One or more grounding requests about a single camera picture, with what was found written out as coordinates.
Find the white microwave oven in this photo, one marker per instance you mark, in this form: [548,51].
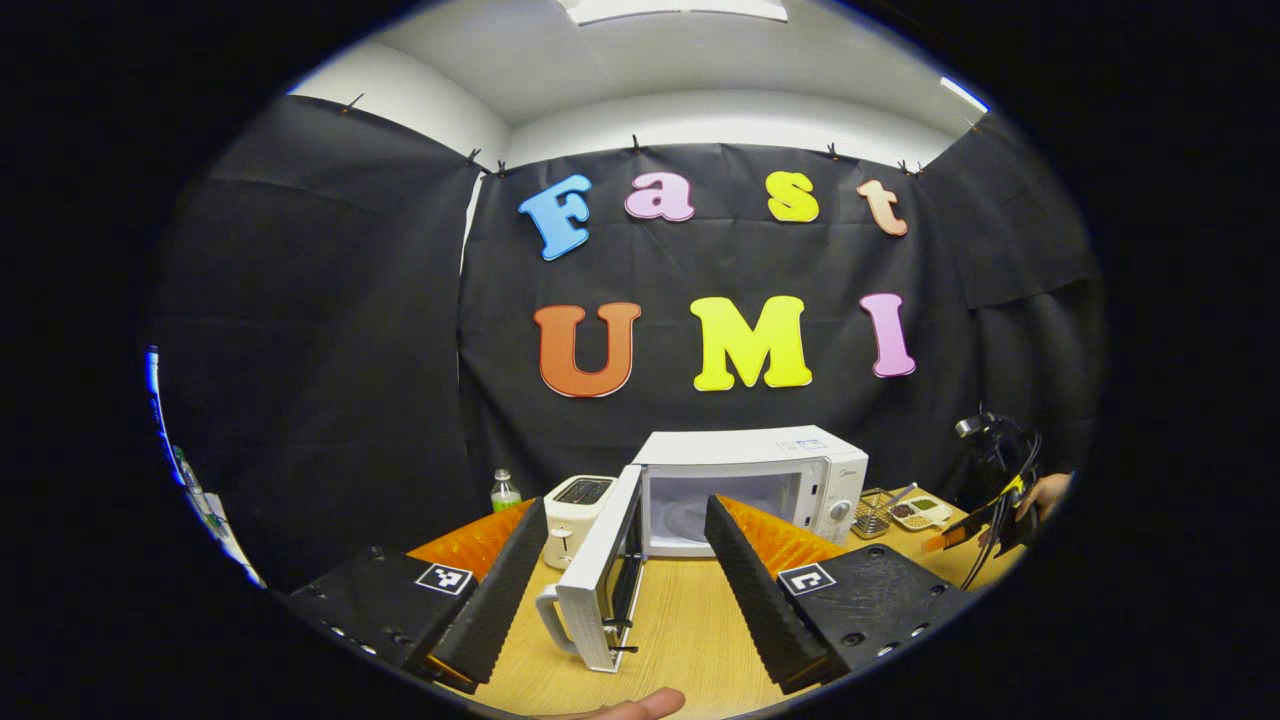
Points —
[740,450]

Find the green label drink bottle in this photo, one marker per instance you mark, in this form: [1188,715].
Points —
[505,493]

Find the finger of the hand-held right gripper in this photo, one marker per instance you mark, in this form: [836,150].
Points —
[965,527]

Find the black backdrop cloth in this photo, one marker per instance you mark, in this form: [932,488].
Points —
[700,270]

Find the large ceiling light panel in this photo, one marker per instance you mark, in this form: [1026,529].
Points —
[680,8]

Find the row of small cloth clips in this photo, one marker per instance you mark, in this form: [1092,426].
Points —
[634,144]

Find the metal mesh basket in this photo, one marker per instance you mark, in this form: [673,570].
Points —
[872,515]

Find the cream toaster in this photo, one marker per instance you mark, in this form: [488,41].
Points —
[578,515]

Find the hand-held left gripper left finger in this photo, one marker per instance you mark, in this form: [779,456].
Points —
[495,610]

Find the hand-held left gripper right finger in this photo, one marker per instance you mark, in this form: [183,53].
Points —
[760,600]

